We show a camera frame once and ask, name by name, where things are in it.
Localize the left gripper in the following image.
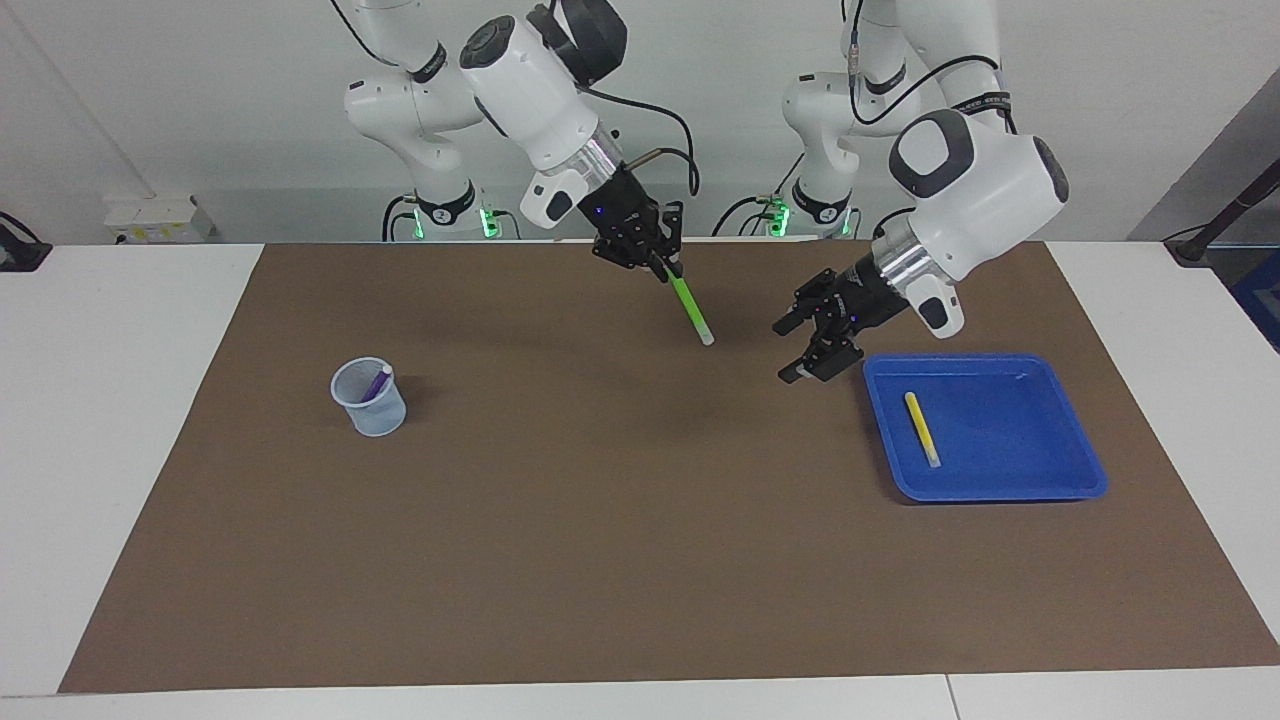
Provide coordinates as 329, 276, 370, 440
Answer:
771, 257, 911, 386

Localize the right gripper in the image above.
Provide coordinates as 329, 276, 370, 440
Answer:
587, 164, 687, 282

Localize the green pen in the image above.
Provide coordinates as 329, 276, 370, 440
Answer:
667, 272, 717, 348

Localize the blue plastic tray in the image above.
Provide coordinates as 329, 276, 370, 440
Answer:
861, 351, 1110, 504

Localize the yellow pen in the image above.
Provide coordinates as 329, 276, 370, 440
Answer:
903, 390, 944, 470

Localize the translucent plastic cup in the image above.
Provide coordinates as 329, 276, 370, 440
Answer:
330, 356, 409, 439

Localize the black stand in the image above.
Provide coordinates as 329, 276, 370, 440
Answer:
1164, 160, 1280, 267
0, 211, 54, 274

